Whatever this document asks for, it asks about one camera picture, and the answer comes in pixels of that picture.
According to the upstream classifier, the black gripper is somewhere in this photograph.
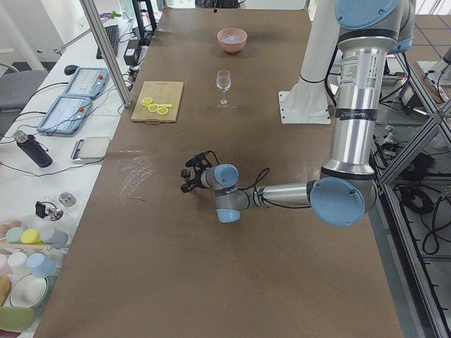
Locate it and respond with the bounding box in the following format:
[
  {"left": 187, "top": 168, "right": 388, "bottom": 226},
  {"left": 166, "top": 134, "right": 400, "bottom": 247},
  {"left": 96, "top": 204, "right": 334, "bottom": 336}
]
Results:
[{"left": 180, "top": 154, "right": 213, "bottom": 192}]

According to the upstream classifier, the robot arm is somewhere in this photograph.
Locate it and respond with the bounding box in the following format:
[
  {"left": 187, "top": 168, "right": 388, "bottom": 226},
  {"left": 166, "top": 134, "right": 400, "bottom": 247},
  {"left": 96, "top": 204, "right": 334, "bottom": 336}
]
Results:
[
  {"left": 243, "top": 1, "right": 415, "bottom": 205},
  {"left": 181, "top": 1, "right": 415, "bottom": 226}
]

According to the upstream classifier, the clear wine glass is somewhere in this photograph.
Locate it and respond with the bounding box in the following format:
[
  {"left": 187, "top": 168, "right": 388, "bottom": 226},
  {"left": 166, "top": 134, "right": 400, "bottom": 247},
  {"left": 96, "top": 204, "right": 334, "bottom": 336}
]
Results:
[{"left": 216, "top": 70, "right": 232, "bottom": 108}]

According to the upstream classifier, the pile of clear ice cubes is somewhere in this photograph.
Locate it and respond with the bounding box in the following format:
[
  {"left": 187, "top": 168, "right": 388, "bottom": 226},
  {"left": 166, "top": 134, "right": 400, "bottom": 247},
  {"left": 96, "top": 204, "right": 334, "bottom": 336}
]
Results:
[{"left": 221, "top": 34, "right": 243, "bottom": 44}]

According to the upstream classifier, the lemon slice middle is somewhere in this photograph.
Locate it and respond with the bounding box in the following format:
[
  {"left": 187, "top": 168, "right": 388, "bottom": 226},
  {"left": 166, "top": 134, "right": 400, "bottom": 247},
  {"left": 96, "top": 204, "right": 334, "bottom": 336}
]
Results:
[{"left": 147, "top": 104, "right": 159, "bottom": 113}]

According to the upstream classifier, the lemon slice far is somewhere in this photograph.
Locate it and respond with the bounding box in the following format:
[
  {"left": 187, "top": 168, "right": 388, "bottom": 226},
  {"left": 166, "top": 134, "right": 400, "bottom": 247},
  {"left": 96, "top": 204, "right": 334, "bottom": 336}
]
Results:
[{"left": 141, "top": 96, "right": 154, "bottom": 108}]

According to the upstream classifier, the wooden cutting board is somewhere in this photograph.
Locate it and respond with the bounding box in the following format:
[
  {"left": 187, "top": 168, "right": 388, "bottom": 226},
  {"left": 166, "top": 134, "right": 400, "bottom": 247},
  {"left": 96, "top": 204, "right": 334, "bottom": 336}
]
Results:
[{"left": 131, "top": 81, "right": 184, "bottom": 124}]

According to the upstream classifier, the white kitchen scale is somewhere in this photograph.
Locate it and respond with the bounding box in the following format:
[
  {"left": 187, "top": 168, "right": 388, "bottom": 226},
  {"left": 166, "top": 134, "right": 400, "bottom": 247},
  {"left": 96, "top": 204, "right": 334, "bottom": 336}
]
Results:
[{"left": 70, "top": 137, "right": 111, "bottom": 164}]

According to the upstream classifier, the steel cup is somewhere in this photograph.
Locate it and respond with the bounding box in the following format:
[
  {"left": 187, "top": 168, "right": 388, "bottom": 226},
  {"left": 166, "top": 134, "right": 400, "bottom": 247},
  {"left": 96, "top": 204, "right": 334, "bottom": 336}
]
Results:
[{"left": 58, "top": 192, "right": 77, "bottom": 208}]

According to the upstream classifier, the black power box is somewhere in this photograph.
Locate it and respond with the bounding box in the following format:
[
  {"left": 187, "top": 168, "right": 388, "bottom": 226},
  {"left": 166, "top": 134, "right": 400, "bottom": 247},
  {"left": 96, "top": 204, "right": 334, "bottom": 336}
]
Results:
[{"left": 123, "top": 39, "right": 147, "bottom": 66}]

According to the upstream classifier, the blue teach pendant near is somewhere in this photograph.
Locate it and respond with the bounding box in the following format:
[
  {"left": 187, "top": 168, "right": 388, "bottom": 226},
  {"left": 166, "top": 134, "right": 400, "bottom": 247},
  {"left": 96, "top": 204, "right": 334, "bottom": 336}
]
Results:
[{"left": 37, "top": 95, "right": 92, "bottom": 135}]

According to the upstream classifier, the blue teach pendant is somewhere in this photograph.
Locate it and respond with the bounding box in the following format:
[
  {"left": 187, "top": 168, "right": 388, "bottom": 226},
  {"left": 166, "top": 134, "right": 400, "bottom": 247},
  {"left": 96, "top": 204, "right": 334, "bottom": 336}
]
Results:
[
  {"left": 63, "top": 68, "right": 109, "bottom": 99},
  {"left": 37, "top": 95, "right": 92, "bottom": 135}
]

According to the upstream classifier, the blue teach pendant far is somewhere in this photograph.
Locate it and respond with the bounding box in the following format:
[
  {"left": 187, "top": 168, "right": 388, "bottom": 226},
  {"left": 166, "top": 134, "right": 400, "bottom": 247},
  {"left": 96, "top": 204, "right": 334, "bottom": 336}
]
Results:
[{"left": 63, "top": 68, "right": 109, "bottom": 99}]

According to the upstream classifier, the pink bowl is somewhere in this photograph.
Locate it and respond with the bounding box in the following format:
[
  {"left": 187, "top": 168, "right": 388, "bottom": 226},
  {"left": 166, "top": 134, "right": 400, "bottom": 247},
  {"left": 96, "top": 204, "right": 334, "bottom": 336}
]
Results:
[{"left": 216, "top": 27, "right": 247, "bottom": 54}]

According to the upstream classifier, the black computer mouse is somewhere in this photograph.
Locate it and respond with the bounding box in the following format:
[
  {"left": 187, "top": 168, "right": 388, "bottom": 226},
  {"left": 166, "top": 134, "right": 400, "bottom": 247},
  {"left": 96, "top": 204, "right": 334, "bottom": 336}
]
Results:
[{"left": 63, "top": 65, "right": 79, "bottom": 76}]

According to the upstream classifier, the black water bottle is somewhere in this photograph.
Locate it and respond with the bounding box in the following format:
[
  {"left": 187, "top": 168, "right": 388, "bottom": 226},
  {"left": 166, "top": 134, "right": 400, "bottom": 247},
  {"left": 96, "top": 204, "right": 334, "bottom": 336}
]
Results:
[{"left": 13, "top": 130, "right": 53, "bottom": 168}]

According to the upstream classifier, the black keyboard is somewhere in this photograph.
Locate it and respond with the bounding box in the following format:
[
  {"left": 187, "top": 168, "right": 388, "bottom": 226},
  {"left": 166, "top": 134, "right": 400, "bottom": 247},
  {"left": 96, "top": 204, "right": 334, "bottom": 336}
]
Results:
[{"left": 104, "top": 25, "right": 120, "bottom": 56}]

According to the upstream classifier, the grey office chair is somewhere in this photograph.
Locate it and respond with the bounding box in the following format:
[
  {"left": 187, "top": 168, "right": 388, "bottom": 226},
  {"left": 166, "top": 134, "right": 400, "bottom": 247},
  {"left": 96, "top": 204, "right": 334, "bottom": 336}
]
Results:
[{"left": 1, "top": 63, "right": 48, "bottom": 113}]

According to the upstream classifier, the lemon slice near handle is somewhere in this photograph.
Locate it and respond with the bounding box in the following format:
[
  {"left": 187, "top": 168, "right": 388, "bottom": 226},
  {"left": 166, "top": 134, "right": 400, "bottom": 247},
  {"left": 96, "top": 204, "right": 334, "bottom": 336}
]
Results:
[{"left": 156, "top": 107, "right": 169, "bottom": 115}]

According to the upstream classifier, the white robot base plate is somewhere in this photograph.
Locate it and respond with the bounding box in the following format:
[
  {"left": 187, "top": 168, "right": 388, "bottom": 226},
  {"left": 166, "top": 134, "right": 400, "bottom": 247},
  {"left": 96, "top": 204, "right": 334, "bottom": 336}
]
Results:
[{"left": 278, "top": 0, "right": 342, "bottom": 125}]

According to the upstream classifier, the aluminium frame post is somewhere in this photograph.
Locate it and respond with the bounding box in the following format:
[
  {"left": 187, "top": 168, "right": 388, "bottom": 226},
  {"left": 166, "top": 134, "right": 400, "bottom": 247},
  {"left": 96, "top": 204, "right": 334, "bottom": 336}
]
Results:
[{"left": 80, "top": 0, "right": 132, "bottom": 108}]

